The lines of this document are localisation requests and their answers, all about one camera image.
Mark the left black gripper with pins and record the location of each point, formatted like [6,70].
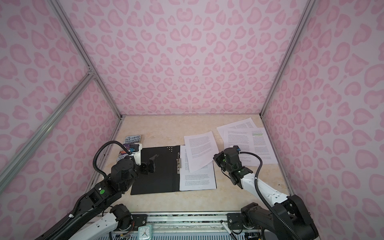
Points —
[152,165]

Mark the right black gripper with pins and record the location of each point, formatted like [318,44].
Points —
[218,156]

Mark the white printed sheet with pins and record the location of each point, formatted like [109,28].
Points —
[203,179]
[200,150]
[243,124]

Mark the white sheet green header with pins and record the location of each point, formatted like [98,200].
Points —
[254,141]

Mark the white printed sheet back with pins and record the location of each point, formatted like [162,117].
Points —
[200,150]

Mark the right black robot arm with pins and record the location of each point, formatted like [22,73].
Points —
[285,216]

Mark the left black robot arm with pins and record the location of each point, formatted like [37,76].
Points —
[94,213]

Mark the colourful paperback book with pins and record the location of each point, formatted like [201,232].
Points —
[128,140]

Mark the small white desk clock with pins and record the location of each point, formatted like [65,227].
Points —
[145,232]

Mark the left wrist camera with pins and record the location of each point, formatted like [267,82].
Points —
[135,150]

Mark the black pen on rail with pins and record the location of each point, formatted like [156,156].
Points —
[231,234]

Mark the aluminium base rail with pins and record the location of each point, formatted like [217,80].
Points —
[190,222]

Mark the aluminium diagonal frame bar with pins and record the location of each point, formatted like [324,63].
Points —
[20,159]

